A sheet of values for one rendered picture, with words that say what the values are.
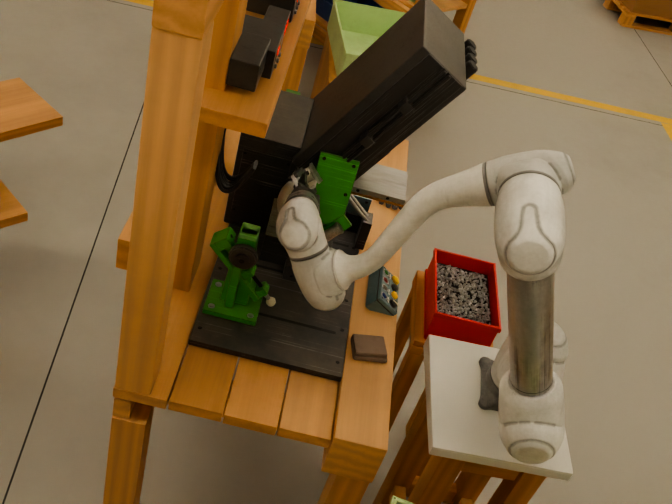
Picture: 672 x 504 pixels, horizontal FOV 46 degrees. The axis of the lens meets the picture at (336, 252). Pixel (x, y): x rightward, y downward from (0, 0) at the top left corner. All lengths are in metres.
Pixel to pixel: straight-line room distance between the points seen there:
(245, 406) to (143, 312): 0.40
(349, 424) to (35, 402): 1.43
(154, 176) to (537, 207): 0.75
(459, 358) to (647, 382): 1.89
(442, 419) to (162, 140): 1.10
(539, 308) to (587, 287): 2.69
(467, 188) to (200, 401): 0.85
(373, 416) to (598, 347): 2.18
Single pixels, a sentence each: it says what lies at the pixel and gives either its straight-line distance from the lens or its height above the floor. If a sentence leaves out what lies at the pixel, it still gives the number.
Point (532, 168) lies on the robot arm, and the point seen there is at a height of 1.68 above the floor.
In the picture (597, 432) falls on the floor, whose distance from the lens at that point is 3.73.
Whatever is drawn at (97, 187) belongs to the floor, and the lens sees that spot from 4.07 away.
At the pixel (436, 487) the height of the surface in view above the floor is 0.60.
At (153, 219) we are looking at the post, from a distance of 1.66.
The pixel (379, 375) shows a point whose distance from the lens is 2.21.
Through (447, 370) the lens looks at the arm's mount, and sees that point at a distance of 2.31.
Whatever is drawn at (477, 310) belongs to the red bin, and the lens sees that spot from 2.55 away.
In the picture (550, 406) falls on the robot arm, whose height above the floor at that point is 1.16.
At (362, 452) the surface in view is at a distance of 2.07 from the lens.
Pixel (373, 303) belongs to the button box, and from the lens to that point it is 2.35.
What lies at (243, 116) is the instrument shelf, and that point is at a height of 1.54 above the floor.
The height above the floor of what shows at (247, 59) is 1.63.
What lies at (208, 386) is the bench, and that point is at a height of 0.88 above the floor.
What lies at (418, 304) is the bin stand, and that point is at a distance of 2.61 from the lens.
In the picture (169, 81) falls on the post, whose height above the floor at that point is 1.75.
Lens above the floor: 2.49
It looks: 39 degrees down
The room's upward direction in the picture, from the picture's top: 18 degrees clockwise
